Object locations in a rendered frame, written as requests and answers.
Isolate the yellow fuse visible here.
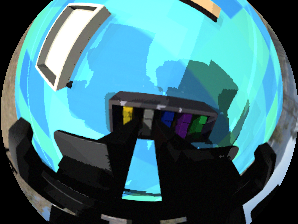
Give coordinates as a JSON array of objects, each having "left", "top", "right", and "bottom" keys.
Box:
[{"left": 122, "top": 105, "right": 134, "bottom": 124}]

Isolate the white fuse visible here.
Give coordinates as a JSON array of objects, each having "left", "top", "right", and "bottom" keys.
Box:
[{"left": 142, "top": 108, "right": 153, "bottom": 136}]

